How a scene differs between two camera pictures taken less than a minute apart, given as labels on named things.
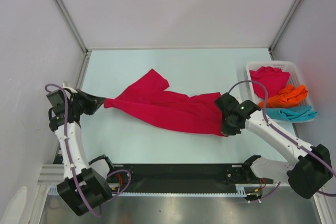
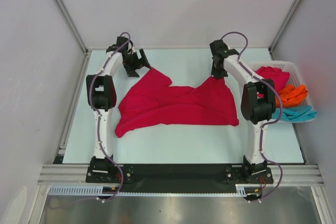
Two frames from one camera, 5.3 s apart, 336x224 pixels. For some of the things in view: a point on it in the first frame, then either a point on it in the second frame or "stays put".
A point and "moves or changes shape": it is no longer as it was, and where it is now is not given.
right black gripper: [228, 131] to [217, 74]
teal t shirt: [292, 114] stays put
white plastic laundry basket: [307, 118] to [295, 77]
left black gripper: [94, 102] to [132, 71]
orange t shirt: [291, 96] stays put
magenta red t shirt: [272, 79] stays put
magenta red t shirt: [147, 98] moves or changes shape
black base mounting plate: [179, 177] stays put
